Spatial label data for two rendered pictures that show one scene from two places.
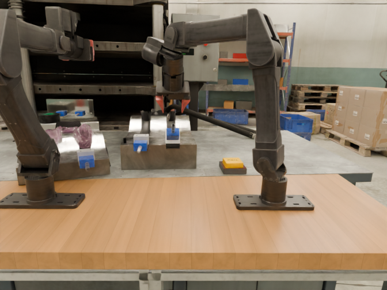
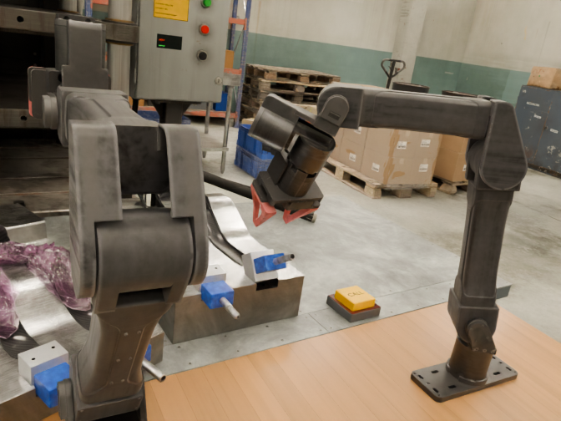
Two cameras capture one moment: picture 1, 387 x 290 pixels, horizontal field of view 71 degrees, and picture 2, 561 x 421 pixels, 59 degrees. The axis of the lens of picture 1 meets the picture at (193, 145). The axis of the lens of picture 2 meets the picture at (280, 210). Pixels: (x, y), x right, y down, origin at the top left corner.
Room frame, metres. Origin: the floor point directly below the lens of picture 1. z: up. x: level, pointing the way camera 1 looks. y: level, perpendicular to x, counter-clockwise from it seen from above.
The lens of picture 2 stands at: (0.17, 0.46, 1.31)
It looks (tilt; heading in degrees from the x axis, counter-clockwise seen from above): 19 degrees down; 331
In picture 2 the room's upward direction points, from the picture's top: 8 degrees clockwise
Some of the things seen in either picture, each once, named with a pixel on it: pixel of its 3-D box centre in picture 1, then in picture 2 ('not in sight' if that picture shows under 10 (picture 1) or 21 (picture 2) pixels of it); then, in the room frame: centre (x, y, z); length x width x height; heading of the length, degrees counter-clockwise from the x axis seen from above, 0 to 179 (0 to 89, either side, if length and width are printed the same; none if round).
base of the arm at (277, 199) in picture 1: (273, 190); (470, 358); (0.65, -0.21, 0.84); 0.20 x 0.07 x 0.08; 91
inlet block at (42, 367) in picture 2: not in sight; (62, 388); (0.74, 0.43, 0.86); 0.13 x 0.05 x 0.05; 23
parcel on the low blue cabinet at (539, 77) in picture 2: not in sight; (548, 78); (5.01, -6.23, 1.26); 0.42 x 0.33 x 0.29; 176
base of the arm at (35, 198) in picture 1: (40, 187); not in sight; (0.63, 0.39, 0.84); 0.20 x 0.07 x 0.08; 91
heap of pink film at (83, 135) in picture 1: (68, 132); (11, 268); (1.01, 0.48, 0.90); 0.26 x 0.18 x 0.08; 23
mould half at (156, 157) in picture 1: (160, 134); (189, 241); (1.13, 0.14, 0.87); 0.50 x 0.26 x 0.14; 6
